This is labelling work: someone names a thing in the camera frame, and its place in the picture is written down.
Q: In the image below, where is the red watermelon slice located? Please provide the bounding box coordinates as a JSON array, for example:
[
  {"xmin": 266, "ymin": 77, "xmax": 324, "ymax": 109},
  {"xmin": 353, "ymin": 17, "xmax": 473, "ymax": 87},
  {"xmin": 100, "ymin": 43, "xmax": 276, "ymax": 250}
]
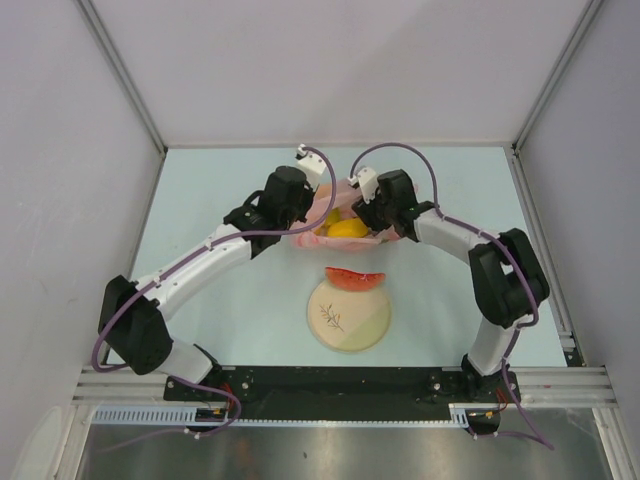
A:
[{"xmin": 325, "ymin": 267, "xmax": 386, "ymax": 292}]

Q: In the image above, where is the round cream plate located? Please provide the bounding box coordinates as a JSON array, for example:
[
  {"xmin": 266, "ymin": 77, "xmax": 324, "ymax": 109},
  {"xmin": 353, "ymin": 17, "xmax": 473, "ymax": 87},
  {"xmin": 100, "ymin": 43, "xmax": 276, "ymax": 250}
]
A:
[{"xmin": 307, "ymin": 280, "xmax": 392, "ymax": 354}]

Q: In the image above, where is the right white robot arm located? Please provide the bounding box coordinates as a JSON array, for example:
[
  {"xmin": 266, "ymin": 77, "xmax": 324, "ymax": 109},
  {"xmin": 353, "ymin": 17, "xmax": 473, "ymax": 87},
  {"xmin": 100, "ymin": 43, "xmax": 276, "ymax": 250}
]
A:
[{"xmin": 348, "ymin": 168, "xmax": 550, "ymax": 401}]

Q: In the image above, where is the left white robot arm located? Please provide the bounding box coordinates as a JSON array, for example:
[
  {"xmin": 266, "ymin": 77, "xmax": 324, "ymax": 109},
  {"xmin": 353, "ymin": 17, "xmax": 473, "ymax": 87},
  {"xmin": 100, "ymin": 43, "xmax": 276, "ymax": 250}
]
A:
[{"xmin": 98, "ymin": 165, "xmax": 320, "ymax": 400}]

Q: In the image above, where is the yellow fake fruit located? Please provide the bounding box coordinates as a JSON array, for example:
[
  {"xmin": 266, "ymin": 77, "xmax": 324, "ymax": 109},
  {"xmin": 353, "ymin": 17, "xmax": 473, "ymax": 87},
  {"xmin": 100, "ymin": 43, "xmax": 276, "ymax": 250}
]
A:
[{"xmin": 324, "ymin": 208, "xmax": 342, "ymax": 227}]

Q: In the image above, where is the yellow fake mango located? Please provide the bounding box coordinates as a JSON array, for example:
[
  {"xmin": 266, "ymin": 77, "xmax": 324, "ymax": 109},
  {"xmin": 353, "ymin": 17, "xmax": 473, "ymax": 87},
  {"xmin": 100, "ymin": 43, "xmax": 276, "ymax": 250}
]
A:
[{"xmin": 326, "ymin": 218, "xmax": 369, "ymax": 238}]

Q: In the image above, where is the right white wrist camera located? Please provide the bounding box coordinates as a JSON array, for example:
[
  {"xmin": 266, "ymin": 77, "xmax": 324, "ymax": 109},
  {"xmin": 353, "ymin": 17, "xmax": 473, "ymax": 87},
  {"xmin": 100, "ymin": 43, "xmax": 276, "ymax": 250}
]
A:
[{"xmin": 348, "ymin": 167, "xmax": 379, "ymax": 204}]

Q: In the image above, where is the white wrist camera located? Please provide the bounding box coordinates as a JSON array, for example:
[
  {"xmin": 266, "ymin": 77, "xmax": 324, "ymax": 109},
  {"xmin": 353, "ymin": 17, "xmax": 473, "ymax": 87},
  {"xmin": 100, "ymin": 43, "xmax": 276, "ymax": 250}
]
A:
[
  {"xmin": 296, "ymin": 144, "xmax": 326, "ymax": 192},
  {"xmin": 348, "ymin": 167, "xmax": 379, "ymax": 204}
]

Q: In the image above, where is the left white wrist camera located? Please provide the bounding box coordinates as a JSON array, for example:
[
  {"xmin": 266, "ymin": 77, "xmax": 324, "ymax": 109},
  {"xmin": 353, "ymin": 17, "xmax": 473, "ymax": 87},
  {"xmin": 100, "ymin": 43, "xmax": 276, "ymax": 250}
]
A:
[{"xmin": 296, "ymin": 144, "xmax": 326, "ymax": 192}]

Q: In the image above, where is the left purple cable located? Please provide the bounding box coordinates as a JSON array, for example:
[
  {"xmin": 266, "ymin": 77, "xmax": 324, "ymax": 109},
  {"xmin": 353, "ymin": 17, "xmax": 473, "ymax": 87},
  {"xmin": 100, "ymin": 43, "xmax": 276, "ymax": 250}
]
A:
[{"xmin": 90, "ymin": 144, "xmax": 337, "ymax": 454}]

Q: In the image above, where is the purple cable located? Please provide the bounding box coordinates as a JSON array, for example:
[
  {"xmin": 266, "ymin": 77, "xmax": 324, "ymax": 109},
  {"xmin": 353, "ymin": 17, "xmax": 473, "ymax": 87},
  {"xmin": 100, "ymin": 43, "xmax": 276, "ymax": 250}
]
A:
[
  {"xmin": 90, "ymin": 144, "xmax": 337, "ymax": 454},
  {"xmin": 349, "ymin": 143, "xmax": 556, "ymax": 451}
]

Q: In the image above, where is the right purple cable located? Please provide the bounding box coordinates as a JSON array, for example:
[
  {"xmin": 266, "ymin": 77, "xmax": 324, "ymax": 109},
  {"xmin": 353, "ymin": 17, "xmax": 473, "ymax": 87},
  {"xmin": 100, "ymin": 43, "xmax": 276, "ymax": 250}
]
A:
[{"xmin": 349, "ymin": 143, "xmax": 556, "ymax": 451}]

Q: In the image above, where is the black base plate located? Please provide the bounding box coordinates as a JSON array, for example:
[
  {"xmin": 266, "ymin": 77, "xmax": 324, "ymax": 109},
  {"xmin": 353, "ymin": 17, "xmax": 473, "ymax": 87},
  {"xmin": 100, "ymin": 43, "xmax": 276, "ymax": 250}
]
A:
[{"xmin": 163, "ymin": 364, "xmax": 521, "ymax": 435}]

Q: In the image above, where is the white slotted cable duct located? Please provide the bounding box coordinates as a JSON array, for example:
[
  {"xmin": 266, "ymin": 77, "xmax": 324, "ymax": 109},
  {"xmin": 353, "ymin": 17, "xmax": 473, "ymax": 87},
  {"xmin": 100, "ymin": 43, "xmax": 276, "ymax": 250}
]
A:
[{"xmin": 92, "ymin": 405, "xmax": 469, "ymax": 428}]

